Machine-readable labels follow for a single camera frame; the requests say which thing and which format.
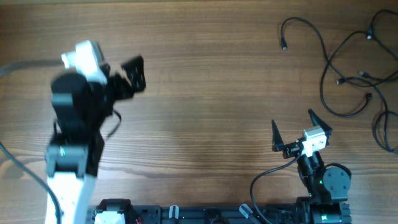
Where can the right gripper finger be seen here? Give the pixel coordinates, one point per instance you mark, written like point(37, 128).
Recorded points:
point(277, 142)
point(316, 121)

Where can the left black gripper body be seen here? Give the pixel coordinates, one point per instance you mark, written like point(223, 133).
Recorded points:
point(117, 89)

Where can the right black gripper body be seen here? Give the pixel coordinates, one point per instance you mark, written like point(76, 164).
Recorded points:
point(291, 149)

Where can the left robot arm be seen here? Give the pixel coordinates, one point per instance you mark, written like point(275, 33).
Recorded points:
point(73, 155)

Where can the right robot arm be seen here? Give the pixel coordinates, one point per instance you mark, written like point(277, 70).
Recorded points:
point(327, 184)

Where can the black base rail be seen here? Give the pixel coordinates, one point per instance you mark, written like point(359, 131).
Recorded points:
point(122, 211)

